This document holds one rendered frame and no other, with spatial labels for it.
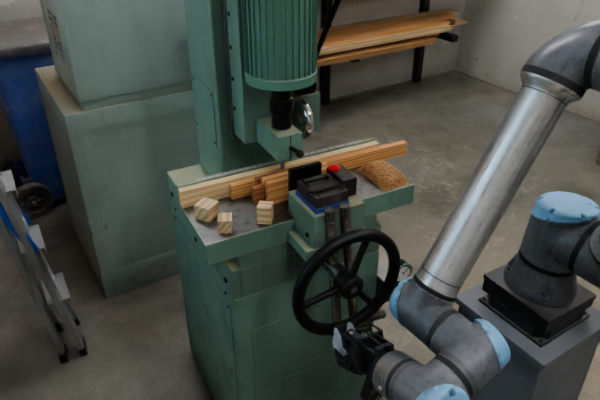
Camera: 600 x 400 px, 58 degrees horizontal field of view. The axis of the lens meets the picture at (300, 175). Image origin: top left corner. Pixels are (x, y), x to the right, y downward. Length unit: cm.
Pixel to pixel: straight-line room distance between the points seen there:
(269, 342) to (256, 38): 80
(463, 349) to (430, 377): 8
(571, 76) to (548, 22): 373
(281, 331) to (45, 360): 115
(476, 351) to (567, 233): 55
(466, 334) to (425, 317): 8
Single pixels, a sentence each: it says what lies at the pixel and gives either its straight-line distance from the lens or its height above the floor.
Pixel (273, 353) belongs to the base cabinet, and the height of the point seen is 48.
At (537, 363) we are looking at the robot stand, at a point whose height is 54.
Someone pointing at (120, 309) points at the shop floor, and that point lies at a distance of 252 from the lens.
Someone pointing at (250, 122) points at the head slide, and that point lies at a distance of 145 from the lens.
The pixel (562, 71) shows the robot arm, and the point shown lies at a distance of 105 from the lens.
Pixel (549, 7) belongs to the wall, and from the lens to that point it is 476.
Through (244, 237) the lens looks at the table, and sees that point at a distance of 129.
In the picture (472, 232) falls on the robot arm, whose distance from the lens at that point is 106.
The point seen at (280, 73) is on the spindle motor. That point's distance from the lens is 125.
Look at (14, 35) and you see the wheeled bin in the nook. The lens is 301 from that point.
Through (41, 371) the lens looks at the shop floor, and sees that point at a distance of 238.
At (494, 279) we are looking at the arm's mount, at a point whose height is 65.
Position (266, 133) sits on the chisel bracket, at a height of 105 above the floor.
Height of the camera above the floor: 164
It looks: 29 degrees down
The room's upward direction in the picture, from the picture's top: straight up
